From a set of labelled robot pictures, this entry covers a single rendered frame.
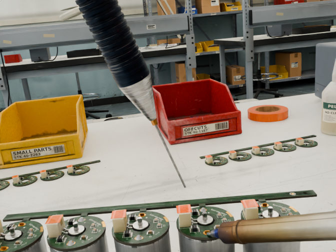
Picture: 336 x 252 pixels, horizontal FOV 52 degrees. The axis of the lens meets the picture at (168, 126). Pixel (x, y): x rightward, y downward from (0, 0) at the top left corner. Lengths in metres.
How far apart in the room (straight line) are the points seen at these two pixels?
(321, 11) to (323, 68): 2.29
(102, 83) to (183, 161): 4.20
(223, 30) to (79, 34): 2.74
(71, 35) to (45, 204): 2.11
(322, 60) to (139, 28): 1.90
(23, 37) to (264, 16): 1.64
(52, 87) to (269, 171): 4.34
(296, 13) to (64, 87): 2.95
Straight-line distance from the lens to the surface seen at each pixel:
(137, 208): 0.17
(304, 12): 2.81
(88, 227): 0.16
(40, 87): 4.63
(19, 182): 0.40
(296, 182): 0.33
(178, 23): 2.46
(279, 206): 0.17
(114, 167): 0.39
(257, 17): 2.64
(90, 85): 4.57
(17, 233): 0.17
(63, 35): 2.41
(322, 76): 0.62
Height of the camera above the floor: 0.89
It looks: 16 degrees down
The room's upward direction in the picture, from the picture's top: 5 degrees counter-clockwise
